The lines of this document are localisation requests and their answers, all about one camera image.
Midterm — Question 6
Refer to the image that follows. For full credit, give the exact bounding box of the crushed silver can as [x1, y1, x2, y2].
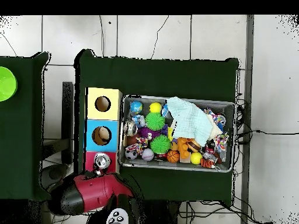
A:
[123, 120, 138, 137]
[93, 152, 112, 170]

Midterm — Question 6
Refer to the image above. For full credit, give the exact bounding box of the wooden three-hole box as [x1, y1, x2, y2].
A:
[84, 87, 123, 175]

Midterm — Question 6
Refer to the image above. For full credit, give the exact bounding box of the shallow mesh bin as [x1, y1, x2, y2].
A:
[118, 94, 235, 173]

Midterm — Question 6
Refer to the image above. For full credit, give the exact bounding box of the green spiky ball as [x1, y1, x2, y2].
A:
[149, 134, 172, 155]
[144, 112, 166, 131]

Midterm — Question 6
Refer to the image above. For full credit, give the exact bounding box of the yellow ball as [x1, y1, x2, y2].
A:
[190, 152, 203, 165]
[148, 101, 162, 114]

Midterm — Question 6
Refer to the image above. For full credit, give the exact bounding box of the blue globe ball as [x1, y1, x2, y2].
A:
[129, 100, 143, 114]

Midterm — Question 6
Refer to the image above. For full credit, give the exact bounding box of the mint waffle cloth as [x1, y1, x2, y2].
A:
[166, 96, 213, 147]

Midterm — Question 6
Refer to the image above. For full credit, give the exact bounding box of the small orange basketball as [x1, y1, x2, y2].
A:
[166, 150, 180, 163]

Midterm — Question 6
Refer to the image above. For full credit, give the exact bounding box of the cream cloth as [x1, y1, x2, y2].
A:
[207, 114, 222, 141]

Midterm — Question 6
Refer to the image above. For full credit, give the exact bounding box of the tiger plush toy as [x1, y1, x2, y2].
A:
[200, 158, 215, 169]

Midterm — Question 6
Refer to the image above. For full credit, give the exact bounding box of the black flat panel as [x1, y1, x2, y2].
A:
[61, 81, 74, 164]

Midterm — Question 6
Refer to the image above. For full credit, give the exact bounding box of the grey stand base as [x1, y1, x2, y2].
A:
[40, 163, 69, 188]

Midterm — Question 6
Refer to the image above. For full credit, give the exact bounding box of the dark green side tablecloth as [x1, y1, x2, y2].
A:
[0, 51, 54, 202]

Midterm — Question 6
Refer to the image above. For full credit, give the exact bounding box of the lime green bowl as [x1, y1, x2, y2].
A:
[0, 66, 19, 102]

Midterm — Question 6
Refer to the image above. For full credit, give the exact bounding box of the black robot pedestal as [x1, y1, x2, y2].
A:
[144, 200, 180, 224]

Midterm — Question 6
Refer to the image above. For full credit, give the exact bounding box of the black power cable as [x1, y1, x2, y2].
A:
[235, 129, 299, 136]

